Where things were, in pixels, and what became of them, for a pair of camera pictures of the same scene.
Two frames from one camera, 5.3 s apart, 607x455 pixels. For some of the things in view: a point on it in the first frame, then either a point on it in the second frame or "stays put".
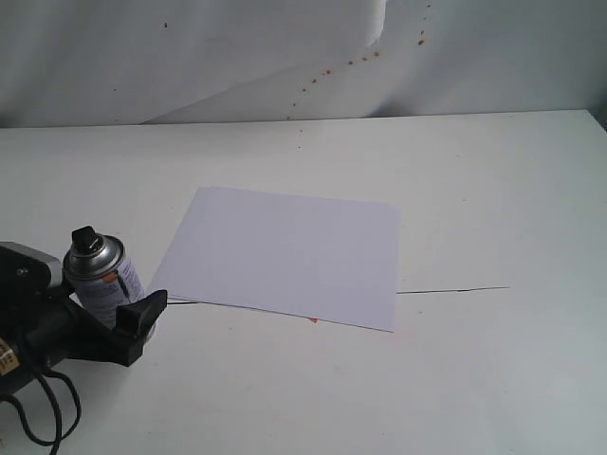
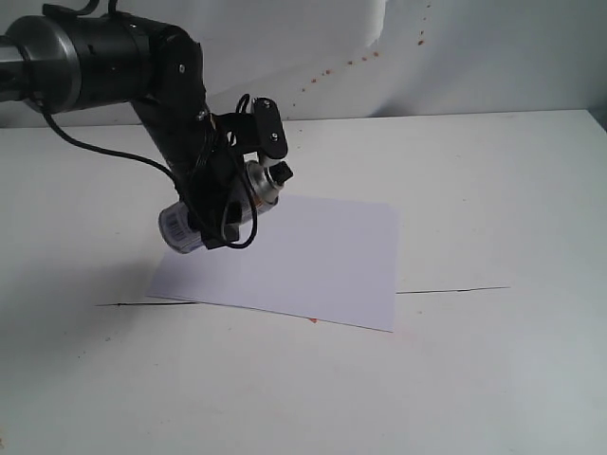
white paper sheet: [324, 258] stays put
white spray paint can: [94, 274] → [174, 225]
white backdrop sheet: [114, 63] stays put
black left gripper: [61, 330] → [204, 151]
